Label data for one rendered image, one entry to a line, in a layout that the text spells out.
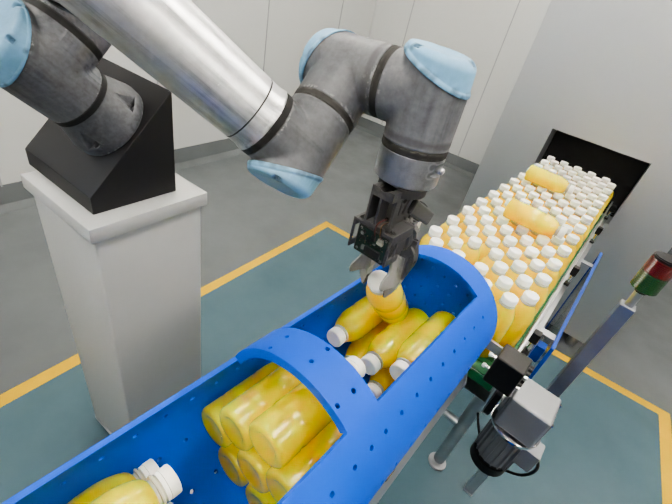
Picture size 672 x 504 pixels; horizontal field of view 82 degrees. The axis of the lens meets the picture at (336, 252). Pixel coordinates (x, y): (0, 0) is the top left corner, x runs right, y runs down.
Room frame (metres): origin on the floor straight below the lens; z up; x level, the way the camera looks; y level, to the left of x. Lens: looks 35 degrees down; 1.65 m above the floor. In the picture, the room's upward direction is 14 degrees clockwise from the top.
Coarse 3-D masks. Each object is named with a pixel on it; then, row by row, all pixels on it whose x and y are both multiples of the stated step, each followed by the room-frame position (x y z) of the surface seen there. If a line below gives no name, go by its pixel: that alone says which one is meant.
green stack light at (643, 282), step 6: (642, 270) 0.89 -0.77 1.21; (636, 276) 0.89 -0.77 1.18; (642, 276) 0.88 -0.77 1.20; (648, 276) 0.87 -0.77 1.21; (630, 282) 0.89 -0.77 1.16; (636, 282) 0.88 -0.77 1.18; (642, 282) 0.87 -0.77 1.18; (648, 282) 0.86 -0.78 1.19; (654, 282) 0.85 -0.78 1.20; (660, 282) 0.85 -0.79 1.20; (666, 282) 0.85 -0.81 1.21; (636, 288) 0.87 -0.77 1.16; (642, 288) 0.86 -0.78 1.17; (648, 288) 0.86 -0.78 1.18; (654, 288) 0.85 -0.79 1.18; (660, 288) 0.85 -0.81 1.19; (648, 294) 0.85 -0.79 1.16; (654, 294) 0.85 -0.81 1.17
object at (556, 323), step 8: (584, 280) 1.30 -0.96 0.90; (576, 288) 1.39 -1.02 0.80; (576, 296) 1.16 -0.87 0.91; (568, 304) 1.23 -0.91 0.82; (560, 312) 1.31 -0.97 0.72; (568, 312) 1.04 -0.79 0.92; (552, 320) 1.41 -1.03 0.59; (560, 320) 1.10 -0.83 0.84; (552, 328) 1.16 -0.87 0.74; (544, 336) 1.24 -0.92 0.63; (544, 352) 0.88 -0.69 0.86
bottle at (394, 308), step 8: (368, 288) 0.55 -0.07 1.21; (400, 288) 0.56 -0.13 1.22; (368, 296) 0.55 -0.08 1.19; (376, 296) 0.53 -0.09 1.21; (392, 296) 0.54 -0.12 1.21; (400, 296) 0.56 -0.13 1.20; (376, 304) 0.54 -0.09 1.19; (384, 304) 0.54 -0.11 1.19; (392, 304) 0.54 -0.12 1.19; (400, 304) 0.56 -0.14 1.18; (408, 304) 0.64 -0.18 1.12; (376, 312) 0.60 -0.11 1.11; (384, 312) 0.56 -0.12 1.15; (392, 312) 0.56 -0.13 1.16; (400, 312) 0.58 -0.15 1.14; (384, 320) 0.61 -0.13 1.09; (392, 320) 0.60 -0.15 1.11; (400, 320) 0.61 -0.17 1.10
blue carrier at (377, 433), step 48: (432, 288) 0.71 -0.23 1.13; (480, 288) 0.63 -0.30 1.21; (288, 336) 0.39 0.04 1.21; (480, 336) 0.56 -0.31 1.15; (192, 384) 0.32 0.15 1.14; (336, 384) 0.32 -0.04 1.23; (432, 384) 0.40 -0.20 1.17; (144, 432) 0.27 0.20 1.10; (192, 432) 0.31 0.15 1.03; (384, 432) 0.30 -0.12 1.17; (48, 480) 0.17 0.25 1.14; (96, 480) 0.21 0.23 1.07; (192, 480) 0.27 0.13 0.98; (336, 480) 0.22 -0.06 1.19; (384, 480) 0.28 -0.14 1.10
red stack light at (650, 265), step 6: (654, 258) 0.88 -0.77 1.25; (648, 264) 0.88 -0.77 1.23; (654, 264) 0.87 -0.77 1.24; (660, 264) 0.86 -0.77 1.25; (648, 270) 0.87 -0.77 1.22; (654, 270) 0.86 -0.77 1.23; (660, 270) 0.86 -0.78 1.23; (666, 270) 0.85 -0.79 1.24; (654, 276) 0.86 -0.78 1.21; (660, 276) 0.85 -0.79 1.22; (666, 276) 0.85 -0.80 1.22
